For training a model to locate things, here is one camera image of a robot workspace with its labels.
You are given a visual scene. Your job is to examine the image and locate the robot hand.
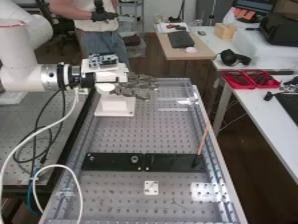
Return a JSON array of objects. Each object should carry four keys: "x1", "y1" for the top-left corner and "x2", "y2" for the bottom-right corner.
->
[{"x1": 80, "y1": 53, "x2": 160, "y2": 101}]

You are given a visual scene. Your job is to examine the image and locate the wooden desk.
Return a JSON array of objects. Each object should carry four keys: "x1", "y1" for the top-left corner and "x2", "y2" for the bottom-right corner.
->
[{"x1": 152, "y1": 22, "x2": 221, "y2": 98}]

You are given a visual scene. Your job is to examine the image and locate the black keyboard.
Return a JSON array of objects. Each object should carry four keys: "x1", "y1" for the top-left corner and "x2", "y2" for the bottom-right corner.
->
[
  {"x1": 167, "y1": 30, "x2": 197, "y2": 49},
  {"x1": 275, "y1": 92, "x2": 298, "y2": 127}
]

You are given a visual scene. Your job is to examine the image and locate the long black bar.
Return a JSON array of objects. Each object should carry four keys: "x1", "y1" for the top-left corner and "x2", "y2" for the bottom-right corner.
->
[{"x1": 44, "y1": 87, "x2": 103, "y2": 201}]

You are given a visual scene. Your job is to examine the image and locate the person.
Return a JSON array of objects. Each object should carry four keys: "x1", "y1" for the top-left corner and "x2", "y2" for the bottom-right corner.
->
[{"x1": 47, "y1": 0, "x2": 131, "y2": 69}]

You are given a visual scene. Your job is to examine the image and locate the black office chair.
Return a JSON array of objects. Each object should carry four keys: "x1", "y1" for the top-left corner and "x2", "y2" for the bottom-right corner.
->
[{"x1": 35, "y1": 0, "x2": 78, "y2": 52}]

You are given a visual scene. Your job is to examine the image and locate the thin stick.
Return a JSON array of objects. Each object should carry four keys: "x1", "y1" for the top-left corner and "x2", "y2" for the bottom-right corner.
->
[{"x1": 191, "y1": 127, "x2": 211, "y2": 169}]

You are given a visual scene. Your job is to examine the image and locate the black plate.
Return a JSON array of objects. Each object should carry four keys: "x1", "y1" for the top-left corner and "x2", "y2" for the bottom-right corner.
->
[{"x1": 80, "y1": 152, "x2": 209, "y2": 174}]

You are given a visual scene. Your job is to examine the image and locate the red tray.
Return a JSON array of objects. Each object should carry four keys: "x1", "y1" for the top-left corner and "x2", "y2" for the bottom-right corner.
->
[
  {"x1": 220, "y1": 69, "x2": 259, "y2": 90},
  {"x1": 245, "y1": 69, "x2": 283, "y2": 90}
]

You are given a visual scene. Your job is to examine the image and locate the black headphones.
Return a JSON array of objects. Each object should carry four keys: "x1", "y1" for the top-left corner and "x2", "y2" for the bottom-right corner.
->
[{"x1": 219, "y1": 48, "x2": 253, "y2": 67}]

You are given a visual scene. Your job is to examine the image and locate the light brown box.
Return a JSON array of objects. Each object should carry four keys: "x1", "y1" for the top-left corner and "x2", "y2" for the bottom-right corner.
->
[{"x1": 213, "y1": 21, "x2": 237, "y2": 42}]

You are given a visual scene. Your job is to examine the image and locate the white desk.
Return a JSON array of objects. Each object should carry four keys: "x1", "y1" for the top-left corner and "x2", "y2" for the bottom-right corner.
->
[
  {"x1": 212, "y1": 73, "x2": 298, "y2": 186},
  {"x1": 195, "y1": 24, "x2": 298, "y2": 73}
]

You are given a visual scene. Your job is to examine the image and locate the clear box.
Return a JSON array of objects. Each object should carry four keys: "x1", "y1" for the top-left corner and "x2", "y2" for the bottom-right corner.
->
[{"x1": 39, "y1": 77, "x2": 251, "y2": 224}]

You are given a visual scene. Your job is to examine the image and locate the black bag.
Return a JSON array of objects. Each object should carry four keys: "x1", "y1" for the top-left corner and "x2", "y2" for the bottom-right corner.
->
[{"x1": 259, "y1": 12, "x2": 298, "y2": 47}]

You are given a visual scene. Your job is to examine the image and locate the white cable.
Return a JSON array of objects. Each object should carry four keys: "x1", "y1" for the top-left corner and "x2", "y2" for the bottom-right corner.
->
[
  {"x1": 0, "y1": 87, "x2": 82, "y2": 208},
  {"x1": 31, "y1": 164, "x2": 86, "y2": 224}
]

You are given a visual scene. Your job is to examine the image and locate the black cable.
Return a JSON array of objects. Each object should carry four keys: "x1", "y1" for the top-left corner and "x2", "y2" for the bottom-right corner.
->
[{"x1": 13, "y1": 88, "x2": 68, "y2": 176}]

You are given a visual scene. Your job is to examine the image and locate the blue cable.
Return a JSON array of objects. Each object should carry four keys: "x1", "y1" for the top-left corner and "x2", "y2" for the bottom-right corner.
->
[{"x1": 26, "y1": 178, "x2": 44, "y2": 218}]

